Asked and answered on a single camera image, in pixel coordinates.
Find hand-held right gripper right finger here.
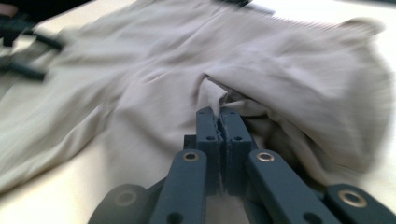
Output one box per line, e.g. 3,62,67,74
219,106,253,198

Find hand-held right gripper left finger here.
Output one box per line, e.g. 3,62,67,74
195,105,224,195

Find tan cloth garment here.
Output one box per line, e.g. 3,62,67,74
0,0,395,195

